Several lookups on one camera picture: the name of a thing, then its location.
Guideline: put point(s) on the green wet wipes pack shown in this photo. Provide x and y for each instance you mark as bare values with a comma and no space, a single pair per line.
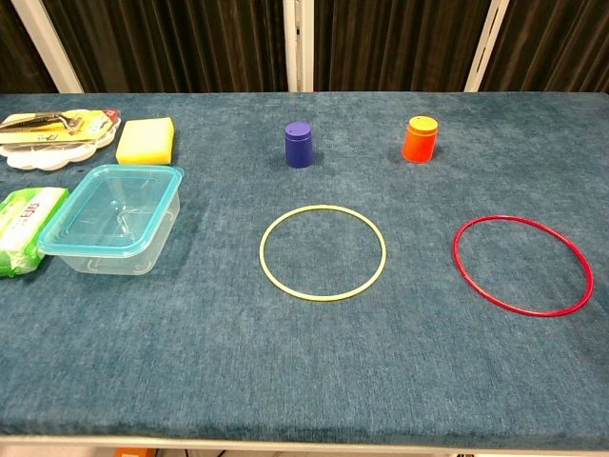
21,228

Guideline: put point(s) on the white frame post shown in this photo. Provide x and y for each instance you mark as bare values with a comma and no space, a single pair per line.
486,45
299,45
45,43

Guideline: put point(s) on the packaged peeler on card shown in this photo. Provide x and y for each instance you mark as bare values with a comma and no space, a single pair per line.
52,126

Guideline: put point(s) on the yellow sponge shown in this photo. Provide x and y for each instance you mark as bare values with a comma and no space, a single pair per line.
144,142

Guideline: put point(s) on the orange cup with yellow top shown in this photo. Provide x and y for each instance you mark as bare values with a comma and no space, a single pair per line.
418,143

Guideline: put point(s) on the blue table cloth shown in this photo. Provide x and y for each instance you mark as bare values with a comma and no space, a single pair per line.
304,343

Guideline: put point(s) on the dark curtain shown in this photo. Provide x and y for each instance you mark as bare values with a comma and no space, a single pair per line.
181,45

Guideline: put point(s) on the white flower-shaped plate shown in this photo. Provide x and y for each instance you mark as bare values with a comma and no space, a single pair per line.
43,154

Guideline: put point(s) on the clear container with blue lid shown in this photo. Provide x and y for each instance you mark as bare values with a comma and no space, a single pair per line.
109,214

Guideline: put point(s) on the purple cup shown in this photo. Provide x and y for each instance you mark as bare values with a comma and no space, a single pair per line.
299,146

